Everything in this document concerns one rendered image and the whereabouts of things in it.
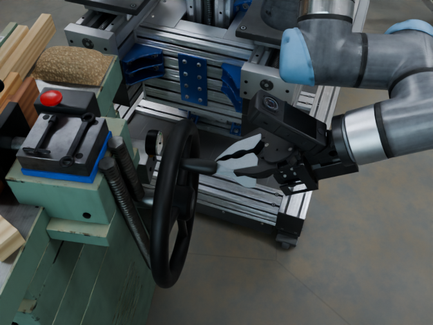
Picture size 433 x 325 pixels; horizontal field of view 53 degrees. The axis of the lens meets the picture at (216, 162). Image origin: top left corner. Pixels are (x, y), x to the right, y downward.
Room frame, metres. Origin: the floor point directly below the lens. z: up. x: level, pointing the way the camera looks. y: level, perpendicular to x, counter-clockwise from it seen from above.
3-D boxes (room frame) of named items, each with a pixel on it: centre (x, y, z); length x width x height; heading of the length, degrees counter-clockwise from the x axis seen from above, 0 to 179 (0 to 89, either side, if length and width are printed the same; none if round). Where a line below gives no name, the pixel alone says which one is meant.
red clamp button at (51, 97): (0.46, 0.23, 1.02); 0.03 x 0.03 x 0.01
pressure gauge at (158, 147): (0.70, 0.15, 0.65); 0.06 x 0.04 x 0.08; 171
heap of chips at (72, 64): (0.68, 0.28, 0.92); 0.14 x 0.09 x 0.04; 81
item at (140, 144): (0.71, 0.22, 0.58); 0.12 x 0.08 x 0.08; 81
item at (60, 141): (0.42, 0.21, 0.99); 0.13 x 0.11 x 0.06; 171
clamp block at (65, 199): (0.42, 0.22, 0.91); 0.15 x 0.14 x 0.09; 171
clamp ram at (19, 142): (0.43, 0.28, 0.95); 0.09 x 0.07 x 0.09; 171
